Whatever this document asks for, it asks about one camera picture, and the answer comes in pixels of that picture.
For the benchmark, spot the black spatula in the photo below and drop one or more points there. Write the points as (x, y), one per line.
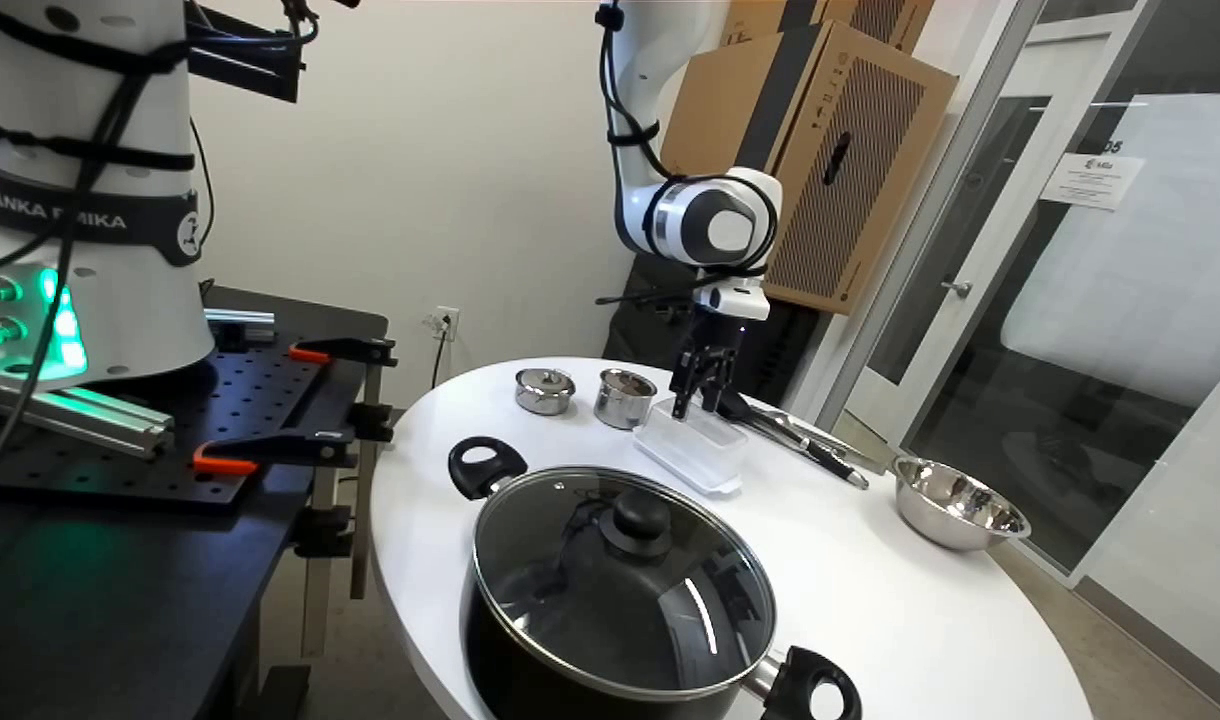
(781, 432)

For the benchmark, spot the short steel cup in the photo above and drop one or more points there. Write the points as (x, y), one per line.
(547, 388)

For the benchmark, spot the aluminium rail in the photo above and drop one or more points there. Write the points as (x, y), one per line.
(90, 413)

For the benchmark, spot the paper sign on glass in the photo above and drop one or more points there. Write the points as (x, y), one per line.
(1094, 180)

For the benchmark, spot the steel tongs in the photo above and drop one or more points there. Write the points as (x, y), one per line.
(808, 431)

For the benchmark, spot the white wall outlet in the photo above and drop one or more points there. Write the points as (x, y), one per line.
(447, 317)

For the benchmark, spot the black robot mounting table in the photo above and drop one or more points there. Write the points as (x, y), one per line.
(100, 601)

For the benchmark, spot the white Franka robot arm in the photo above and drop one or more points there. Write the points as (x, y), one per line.
(673, 223)

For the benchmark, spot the glass door white frame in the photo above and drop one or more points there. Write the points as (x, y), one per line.
(988, 317)

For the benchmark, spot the small cardboard box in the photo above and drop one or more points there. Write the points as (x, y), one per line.
(878, 18)

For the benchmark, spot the black box on mount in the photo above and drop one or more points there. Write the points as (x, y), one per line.
(242, 55)

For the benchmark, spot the glass pot lid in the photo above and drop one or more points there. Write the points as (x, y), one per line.
(594, 586)

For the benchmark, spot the black clamp orange tip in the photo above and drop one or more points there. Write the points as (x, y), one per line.
(350, 349)
(291, 448)

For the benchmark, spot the tall steel cup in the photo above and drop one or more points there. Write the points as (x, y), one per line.
(627, 400)

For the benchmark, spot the steel mixing bowl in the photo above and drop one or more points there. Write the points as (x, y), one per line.
(961, 510)

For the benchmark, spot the large cardboard box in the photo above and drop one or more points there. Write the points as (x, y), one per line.
(863, 172)

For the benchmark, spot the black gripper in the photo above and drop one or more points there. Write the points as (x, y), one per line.
(716, 339)

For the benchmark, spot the black cooking pot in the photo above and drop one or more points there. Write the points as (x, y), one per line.
(501, 664)

